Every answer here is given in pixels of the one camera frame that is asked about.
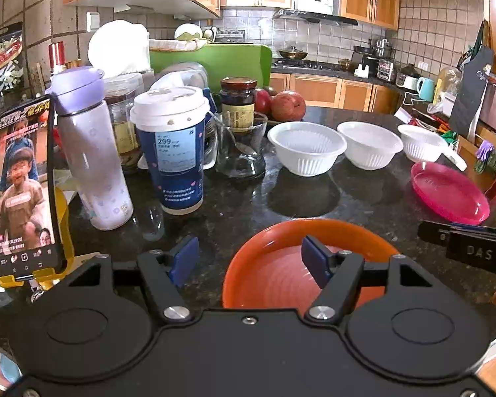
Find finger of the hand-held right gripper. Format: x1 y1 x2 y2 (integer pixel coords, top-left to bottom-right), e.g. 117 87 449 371
440 222 496 238
417 220 451 254

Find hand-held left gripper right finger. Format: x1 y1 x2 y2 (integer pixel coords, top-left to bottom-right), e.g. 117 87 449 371
301 235 434 324

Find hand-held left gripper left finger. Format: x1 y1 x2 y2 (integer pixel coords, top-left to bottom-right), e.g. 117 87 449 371
59 236 201 326

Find orange plate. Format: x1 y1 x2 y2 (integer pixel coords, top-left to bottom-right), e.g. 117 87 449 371
222 219 402 312

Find pink plate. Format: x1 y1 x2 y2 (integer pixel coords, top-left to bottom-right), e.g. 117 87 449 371
410 161 491 225

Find white ribbed plastic bowl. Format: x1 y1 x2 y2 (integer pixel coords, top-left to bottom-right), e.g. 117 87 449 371
397 124 468 171
337 121 404 170
267 122 348 177

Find small clear glass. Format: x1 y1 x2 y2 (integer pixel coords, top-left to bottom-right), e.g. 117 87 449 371
142 199 166 243

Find blue paper cup white lid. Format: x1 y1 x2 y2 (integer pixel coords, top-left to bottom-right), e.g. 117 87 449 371
130 88 211 216

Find clear glass cup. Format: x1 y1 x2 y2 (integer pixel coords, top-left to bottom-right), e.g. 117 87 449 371
214 111 269 179

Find metal spoon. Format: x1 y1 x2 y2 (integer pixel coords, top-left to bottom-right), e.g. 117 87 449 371
209 111 258 156

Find purple water bottle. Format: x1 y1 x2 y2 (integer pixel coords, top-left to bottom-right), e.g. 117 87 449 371
45 66 135 231

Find black apron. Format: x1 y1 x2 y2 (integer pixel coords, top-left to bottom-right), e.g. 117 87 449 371
449 45 496 135

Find glass jar yellow label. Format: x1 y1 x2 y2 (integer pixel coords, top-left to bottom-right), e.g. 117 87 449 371
103 86 144 175

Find yellow oil bottle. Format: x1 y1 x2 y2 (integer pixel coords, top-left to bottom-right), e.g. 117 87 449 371
433 66 461 106

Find pale red apple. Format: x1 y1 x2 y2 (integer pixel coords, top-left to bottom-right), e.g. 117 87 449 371
270 90 307 122

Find blue tissue pack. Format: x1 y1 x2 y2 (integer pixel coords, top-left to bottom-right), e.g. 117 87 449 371
149 75 218 116

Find dark sauce jar red lid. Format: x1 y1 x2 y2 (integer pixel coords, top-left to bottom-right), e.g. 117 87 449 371
219 76 258 133

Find dark red apple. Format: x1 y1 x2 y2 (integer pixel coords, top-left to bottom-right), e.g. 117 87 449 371
254 88 272 115

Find wooden lower cabinets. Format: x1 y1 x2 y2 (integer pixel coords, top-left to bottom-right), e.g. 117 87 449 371
269 72 400 115

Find black smartphone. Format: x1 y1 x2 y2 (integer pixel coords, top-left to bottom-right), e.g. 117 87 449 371
0 95 63 281

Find green cutting board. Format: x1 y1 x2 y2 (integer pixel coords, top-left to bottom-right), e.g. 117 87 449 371
149 43 273 92

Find wok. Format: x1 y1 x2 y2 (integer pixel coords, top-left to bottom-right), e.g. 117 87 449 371
278 47 309 61

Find white plastic bag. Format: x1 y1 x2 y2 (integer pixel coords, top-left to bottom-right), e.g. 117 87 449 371
87 20 151 78

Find red can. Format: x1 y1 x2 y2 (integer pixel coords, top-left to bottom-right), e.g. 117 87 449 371
48 41 66 77

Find range hood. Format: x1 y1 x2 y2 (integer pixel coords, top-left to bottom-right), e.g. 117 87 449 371
272 7 358 26

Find black snack bag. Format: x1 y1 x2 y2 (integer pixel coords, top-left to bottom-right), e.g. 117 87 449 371
0 22 26 101

